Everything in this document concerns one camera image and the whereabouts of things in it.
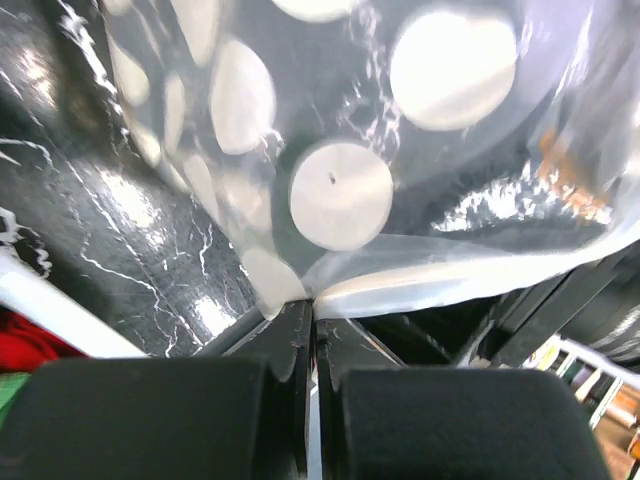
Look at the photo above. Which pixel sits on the white basket with cloths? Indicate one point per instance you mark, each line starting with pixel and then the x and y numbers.
pixel 40 302

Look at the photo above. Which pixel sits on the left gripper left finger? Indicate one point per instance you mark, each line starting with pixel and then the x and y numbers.
pixel 285 343

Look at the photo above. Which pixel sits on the red cloth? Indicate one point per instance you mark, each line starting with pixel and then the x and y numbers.
pixel 25 346

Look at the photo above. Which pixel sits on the light green cloth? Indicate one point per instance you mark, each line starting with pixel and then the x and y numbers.
pixel 10 385

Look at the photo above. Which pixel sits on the clear zip top bag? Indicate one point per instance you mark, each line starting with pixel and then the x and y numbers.
pixel 387 156

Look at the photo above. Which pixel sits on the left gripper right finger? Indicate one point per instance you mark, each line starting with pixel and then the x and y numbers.
pixel 342 345

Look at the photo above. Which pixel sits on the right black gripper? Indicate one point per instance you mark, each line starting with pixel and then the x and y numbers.
pixel 595 305

